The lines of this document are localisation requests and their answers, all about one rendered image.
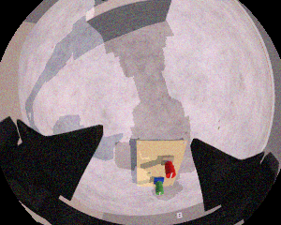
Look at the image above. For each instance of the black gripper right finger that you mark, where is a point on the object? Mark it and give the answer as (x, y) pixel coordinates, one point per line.
(218, 172)

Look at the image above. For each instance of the tan flat rectangular plate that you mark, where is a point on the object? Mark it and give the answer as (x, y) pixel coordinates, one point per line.
(158, 163)

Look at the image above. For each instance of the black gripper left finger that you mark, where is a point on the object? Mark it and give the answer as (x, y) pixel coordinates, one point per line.
(63, 157)

